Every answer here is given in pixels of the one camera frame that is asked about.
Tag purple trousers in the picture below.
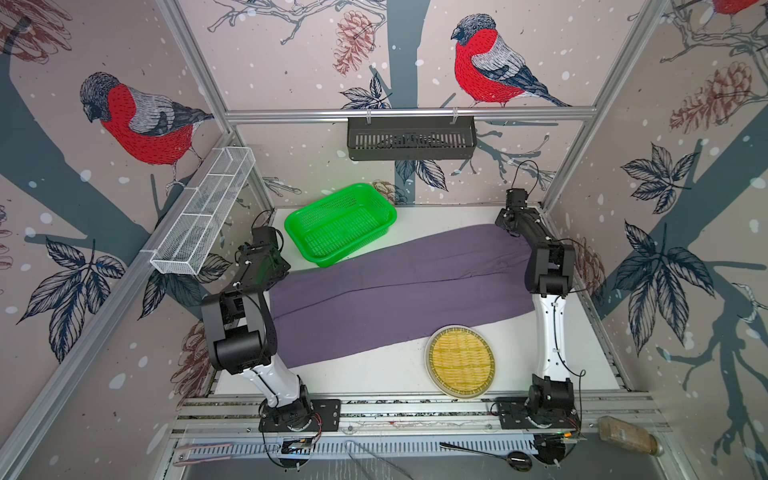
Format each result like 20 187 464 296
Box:
269 224 534 368

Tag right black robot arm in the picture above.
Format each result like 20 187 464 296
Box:
495 206 586 428

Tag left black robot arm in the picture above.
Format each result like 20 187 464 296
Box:
201 239 314 431

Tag green plastic basket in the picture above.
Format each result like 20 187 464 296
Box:
284 183 397 268

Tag round yellow woven tray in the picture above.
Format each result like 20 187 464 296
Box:
425 325 496 399

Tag brown bottle lying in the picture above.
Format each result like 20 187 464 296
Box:
598 416 664 456

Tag black spoon tool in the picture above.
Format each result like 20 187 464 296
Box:
439 442 533 472

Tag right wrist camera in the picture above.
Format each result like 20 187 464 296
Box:
506 188 529 209

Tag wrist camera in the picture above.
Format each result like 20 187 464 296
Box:
506 188 529 209
251 226 284 252

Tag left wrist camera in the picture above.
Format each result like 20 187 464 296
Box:
251 226 284 252

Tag white wire mesh shelf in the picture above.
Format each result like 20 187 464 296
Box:
150 146 255 276

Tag horizontal aluminium frame bar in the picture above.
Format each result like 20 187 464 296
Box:
224 106 597 125

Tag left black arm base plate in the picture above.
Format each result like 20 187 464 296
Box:
258 399 341 433

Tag black hanging wall basket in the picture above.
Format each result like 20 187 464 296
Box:
347 116 477 161

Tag aluminium mounting rail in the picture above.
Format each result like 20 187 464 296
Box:
162 391 673 468

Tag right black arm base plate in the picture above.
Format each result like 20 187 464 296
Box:
489 397 580 430

